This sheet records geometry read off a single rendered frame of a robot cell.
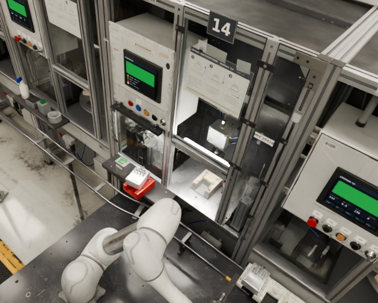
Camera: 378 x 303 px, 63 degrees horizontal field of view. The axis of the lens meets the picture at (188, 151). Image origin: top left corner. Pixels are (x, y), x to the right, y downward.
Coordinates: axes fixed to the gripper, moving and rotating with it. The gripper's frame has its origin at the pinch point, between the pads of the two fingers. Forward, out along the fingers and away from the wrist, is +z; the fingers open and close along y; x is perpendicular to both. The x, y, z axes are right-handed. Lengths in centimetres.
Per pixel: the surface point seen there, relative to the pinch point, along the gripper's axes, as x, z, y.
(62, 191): 179, 10, -88
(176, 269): 31.6, -7.3, -19.8
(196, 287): 16.0, -8.4, -19.8
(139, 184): 73, 4, 14
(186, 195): 52, 25, 3
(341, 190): -18, 17, 74
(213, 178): 45, 42, 10
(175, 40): 68, 21, 100
